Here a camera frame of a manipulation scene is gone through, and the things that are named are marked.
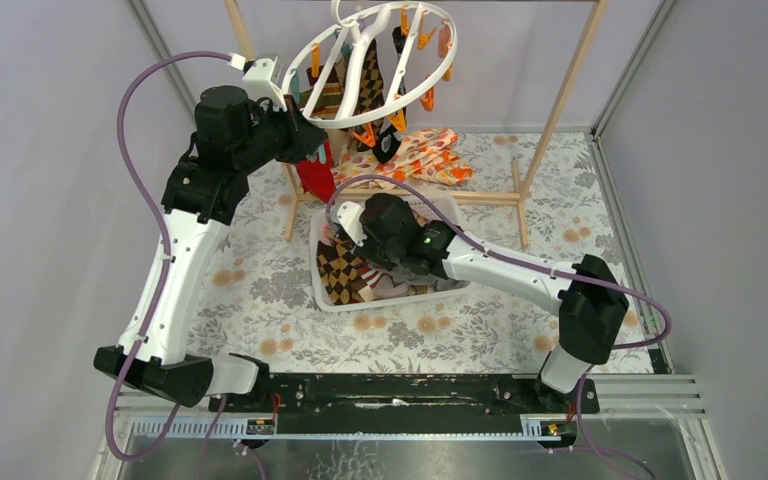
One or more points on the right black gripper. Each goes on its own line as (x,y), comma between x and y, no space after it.
(367,243)

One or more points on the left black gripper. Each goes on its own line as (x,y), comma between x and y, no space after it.
(306,132)

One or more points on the white round clip hanger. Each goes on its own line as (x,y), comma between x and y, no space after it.
(421,63)

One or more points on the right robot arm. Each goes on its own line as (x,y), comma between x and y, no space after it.
(582,295)

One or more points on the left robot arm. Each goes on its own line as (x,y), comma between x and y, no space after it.
(235,136)

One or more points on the brown argyle sock in basket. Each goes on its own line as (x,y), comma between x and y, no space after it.
(339,268)

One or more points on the hanging green striped sock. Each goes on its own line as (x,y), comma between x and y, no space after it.
(332,94)

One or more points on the white laundry basket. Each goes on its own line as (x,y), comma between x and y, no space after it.
(446,203)

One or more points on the orange patterned cloth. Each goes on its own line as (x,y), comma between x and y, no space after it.
(424,155)

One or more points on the hanging black lettered sock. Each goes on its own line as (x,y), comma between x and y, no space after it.
(389,140)

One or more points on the hanging brown argyle sock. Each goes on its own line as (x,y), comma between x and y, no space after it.
(371,85)

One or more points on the floral table cloth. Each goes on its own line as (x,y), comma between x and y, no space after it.
(257,295)

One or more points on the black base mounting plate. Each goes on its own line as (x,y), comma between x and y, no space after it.
(406,404)

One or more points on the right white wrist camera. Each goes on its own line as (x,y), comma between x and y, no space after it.
(348,218)

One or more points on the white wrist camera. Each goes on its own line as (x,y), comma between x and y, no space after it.
(348,218)
(260,77)

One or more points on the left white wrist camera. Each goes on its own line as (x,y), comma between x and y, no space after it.
(260,77)

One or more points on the wooden drying rack frame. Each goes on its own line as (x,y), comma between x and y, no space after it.
(556,112)

